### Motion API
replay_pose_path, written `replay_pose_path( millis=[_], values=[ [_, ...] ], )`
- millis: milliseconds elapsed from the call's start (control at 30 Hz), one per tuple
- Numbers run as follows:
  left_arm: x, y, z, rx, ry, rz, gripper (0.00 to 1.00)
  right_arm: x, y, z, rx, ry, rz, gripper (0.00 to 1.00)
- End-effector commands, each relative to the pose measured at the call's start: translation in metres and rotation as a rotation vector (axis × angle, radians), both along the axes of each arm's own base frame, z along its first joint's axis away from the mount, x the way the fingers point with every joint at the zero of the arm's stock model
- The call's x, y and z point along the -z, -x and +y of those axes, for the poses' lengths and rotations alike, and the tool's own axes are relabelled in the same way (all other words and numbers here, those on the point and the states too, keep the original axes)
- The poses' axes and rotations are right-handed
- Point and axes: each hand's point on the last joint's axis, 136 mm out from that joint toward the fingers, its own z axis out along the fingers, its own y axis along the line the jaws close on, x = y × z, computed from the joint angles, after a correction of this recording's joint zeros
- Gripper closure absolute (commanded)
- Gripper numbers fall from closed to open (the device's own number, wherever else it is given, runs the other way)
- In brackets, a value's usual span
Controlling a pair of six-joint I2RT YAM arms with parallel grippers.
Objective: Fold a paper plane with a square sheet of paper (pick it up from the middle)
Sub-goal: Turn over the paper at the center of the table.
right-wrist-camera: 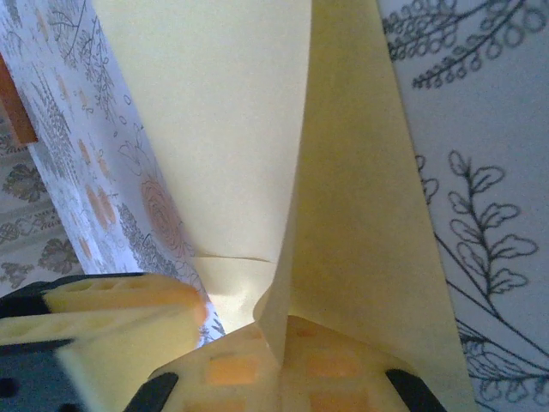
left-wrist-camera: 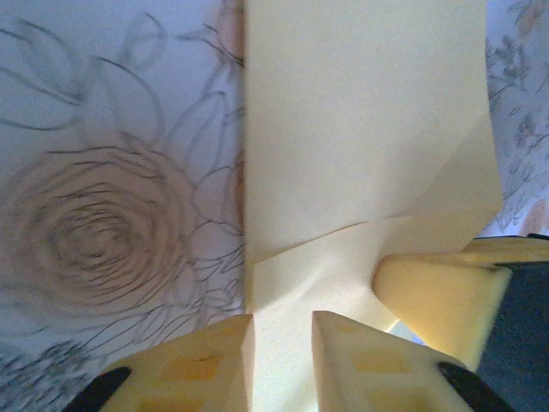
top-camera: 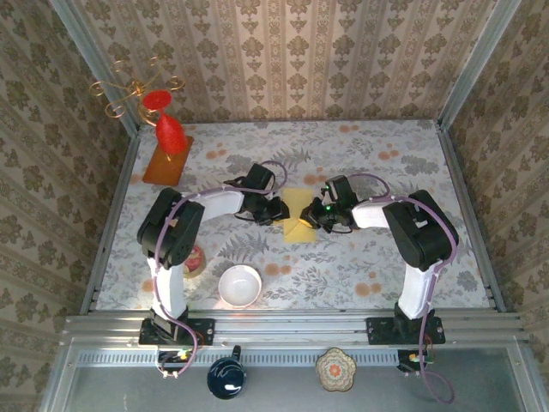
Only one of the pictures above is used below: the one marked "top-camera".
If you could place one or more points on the red wine glass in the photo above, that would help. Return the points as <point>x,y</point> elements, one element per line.
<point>169,133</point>

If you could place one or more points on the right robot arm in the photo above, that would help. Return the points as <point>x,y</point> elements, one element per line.
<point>422,232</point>

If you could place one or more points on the aluminium frame post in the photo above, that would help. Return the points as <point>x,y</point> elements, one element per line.
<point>480,60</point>
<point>92,64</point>

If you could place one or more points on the perforated metal strip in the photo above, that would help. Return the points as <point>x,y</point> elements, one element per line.
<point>283,358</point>

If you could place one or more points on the patterned flower-shaped dish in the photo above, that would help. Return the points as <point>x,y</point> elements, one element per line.
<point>336,370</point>

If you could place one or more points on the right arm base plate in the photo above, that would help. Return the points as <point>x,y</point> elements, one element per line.
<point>381,331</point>

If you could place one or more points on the small red gold bowl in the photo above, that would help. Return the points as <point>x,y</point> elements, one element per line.
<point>197,262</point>

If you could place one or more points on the white bowl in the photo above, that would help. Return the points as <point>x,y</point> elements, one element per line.
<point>240,285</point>

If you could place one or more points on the floral tablecloth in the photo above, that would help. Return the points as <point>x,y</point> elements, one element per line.
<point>343,150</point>

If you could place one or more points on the orange wooden board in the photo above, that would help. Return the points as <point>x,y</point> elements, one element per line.
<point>163,169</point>

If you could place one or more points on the wide aluminium base rail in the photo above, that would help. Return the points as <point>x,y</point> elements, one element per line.
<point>291,328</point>

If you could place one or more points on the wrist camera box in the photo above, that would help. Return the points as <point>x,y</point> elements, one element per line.
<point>341,189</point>
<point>260,177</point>

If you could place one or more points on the dark blue mug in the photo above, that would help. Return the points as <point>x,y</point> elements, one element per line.
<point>226,377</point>

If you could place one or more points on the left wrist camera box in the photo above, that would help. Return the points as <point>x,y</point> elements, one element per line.
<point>260,177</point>

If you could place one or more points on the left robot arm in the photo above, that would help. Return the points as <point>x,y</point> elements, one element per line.
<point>171,232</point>

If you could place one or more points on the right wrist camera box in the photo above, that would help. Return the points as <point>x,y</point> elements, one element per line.
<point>341,189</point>

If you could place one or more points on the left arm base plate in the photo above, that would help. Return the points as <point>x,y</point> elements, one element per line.
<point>201,332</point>

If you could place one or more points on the aluminium side rail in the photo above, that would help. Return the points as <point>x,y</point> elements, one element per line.
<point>472,214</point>
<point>113,214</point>

